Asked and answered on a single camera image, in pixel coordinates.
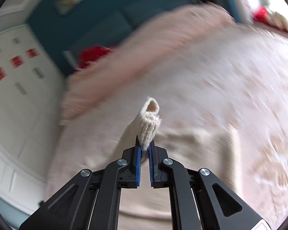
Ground white wardrobe with red decals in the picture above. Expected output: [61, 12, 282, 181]
[0, 24, 64, 214]

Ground red cloth by window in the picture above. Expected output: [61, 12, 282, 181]
[252, 6, 268, 24]

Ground red pillow on bed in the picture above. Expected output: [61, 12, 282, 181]
[78, 46, 114, 69]

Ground cream knit sweater black hearts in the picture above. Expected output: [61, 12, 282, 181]
[85, 98, 242, 229]

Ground pink folded duvet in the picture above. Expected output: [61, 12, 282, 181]
[60, 4, 235, 125]

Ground pink floral bed blanket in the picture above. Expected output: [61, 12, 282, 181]
[45, 26, 288, 229]

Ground cream cloth by window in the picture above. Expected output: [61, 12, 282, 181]
[267, 12, 288, 32]

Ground teal upholstered headboard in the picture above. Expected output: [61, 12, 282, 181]
[62, 0, 200, 72]

